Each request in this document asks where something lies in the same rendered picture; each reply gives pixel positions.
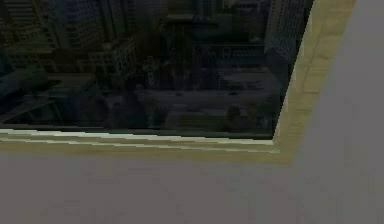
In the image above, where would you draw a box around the wood framed window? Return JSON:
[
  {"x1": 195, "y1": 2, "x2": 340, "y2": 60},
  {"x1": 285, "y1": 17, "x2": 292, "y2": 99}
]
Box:
[{"x1": 0, "y1": 0, "x2": 357, "y2": 166}]

